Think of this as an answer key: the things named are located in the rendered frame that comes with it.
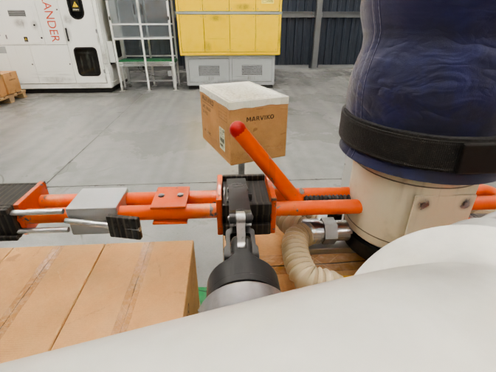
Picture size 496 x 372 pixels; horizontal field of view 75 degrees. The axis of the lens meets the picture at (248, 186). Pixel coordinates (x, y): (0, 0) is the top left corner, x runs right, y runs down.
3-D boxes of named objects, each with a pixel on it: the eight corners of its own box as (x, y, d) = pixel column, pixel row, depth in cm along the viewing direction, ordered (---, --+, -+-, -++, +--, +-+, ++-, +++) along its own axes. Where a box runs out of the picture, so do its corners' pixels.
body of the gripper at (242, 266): (202, 279, 29) (207, 221, 37) (207, 342, 33) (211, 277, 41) (286, 274, 29) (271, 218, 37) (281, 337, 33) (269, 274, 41)
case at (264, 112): (202, 137, 253) (198, 85, 235) (249, 131, 268) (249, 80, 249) (230, 165, 204) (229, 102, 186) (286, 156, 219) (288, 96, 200)
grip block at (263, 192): (268, 202, 55) (269, 170, 52) (276, 236, 46) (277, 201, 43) (218, 203, 54) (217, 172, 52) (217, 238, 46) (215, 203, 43)
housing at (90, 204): (133, 209, 52) (128, 185, 50) (121, 235, 46) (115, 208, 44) (88, 211, 52) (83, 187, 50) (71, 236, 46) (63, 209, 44)
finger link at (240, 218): (231, 274, 34) (229, 242, 31) (229, 238, 38) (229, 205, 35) (253, 274, 34) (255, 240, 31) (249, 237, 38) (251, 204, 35)
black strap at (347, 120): (447, 117, 57) (454, 94, 55) (573, 174, 36) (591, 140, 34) (320, 119, 55) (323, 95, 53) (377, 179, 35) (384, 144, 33)
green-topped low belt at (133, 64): (180, 85, 781) (177, 57, 751) (177, 89, 735) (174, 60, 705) (128, 85, 774) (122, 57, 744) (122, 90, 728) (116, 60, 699)
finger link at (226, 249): (224, 266, 36) (224, 257, 35) (223, 198, 44) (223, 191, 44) (258, 264, 36) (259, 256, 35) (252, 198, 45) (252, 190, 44)
